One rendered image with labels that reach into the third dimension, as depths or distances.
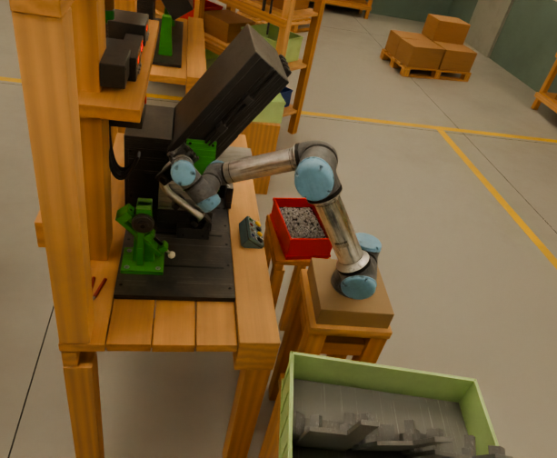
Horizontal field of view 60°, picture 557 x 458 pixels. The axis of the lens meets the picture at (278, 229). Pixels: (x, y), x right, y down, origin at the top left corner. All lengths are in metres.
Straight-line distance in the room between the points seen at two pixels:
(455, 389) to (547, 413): 1.55
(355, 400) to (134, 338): 0.74
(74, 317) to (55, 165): 0.52
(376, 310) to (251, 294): 0.47
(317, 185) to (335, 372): 0.61
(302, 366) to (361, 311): 0.34
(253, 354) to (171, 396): 0.96
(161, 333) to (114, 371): 1.03
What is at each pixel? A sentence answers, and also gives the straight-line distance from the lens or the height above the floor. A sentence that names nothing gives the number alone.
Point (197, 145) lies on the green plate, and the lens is 1.90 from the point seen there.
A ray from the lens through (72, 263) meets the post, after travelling 1.40.
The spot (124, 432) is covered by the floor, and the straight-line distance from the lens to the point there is 2.48.
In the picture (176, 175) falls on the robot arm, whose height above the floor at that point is 1.34.
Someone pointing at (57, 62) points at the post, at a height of 1.76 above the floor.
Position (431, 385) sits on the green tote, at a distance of 1.73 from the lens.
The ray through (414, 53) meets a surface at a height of 0.35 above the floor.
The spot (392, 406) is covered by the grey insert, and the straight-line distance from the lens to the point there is 1.69.
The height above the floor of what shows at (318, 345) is 0.75.
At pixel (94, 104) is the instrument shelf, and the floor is 1.54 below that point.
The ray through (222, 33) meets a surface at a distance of 4.97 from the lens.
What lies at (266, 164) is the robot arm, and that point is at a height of 1.37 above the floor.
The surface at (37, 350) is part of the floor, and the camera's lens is 2.80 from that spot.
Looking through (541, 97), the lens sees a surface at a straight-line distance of 8.03.
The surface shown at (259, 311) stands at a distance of 1.73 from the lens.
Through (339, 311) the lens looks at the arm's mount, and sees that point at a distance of 1.78.
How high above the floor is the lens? 2.15
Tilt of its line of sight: 37 degrees down
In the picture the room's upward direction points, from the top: 13 degrees clockwise
